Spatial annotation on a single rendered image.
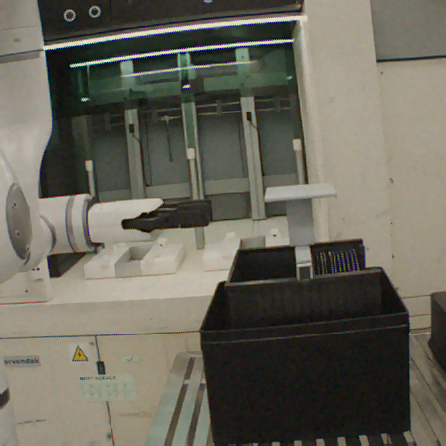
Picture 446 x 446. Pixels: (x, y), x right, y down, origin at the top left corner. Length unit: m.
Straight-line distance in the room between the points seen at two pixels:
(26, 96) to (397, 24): 0.70
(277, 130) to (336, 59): 0.97
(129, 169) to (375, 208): 1.08
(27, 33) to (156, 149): 1.28
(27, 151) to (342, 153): 0.57
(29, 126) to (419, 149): 0.72
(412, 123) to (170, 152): 1.06
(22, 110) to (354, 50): 0.60
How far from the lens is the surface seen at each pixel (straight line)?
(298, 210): 0.96
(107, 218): 0.97
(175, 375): 1.22
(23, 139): 0.97
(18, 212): 0.62
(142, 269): 1.53
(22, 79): 0.97
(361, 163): 1.24
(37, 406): 1.49
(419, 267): 1.34
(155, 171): 2.21
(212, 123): 2.18
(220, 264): 1.51
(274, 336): 0.88
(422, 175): 1.32
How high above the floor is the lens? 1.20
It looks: 9 degrees down
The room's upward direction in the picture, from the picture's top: 6 degrees counter-clockwise
